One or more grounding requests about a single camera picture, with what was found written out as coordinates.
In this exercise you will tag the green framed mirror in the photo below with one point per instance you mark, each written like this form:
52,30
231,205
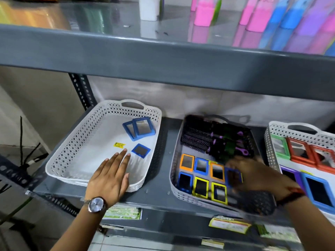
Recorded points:
280,146

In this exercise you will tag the person's right forearm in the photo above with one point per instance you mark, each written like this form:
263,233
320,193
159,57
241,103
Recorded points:
308,224

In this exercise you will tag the pile of black round hairbrushes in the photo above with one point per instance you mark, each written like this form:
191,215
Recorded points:
206,138

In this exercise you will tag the row of pastel coloured bottles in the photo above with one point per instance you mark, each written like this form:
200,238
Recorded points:
261,15

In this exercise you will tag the red framed mirror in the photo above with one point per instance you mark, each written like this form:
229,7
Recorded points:
323,156
299,150

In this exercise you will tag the person's right hand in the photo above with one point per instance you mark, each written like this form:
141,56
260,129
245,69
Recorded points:
259,176

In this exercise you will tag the person's right fingers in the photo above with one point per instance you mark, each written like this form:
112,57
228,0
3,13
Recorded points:
235,177

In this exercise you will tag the person's left hand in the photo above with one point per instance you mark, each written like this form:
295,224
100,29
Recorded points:
108,180

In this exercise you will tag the small yellow framed mirror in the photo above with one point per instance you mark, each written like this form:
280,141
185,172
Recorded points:
219,193
200,187

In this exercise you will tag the person's left little finger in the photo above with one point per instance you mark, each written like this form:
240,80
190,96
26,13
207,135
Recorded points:
104,167

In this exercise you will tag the green white paper packet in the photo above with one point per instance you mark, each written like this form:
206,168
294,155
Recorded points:
280,232
121,213

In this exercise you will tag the yellow price sticker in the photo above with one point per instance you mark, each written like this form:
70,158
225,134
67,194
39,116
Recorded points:
119,145

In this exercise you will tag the small blue framed mirror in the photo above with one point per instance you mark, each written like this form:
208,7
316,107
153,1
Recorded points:
201,166
184,182
141,150
226,177

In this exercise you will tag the grey perforated plastic basket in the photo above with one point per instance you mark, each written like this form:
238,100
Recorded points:
251,203

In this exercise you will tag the large blue framed mirror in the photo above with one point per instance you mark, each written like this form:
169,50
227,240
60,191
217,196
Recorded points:
319,192

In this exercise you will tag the grey metal shelf rack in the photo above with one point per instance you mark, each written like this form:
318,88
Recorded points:
157,60

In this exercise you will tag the silver wrist watch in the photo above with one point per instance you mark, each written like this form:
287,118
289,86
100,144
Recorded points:
96,204

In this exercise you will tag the person's left thumb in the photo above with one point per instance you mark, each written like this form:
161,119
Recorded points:
126,182

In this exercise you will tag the small orange framed mirror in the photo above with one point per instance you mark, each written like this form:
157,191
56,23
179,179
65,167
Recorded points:
217,171
186,162

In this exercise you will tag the person's left forearm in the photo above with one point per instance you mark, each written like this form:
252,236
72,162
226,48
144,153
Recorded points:
78,230

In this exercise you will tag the white plastic bottle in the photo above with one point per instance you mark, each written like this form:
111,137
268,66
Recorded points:
149,9

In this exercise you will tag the yellow edged paper packet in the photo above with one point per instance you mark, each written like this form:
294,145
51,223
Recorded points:
230,224

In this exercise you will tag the person's left middle finger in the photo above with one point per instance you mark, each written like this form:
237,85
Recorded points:
121,160

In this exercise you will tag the white perforated plastic basket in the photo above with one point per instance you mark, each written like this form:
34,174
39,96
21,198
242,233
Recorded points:
277,128
86,154

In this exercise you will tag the purple framed mirror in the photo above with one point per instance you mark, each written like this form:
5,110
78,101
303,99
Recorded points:
291,176

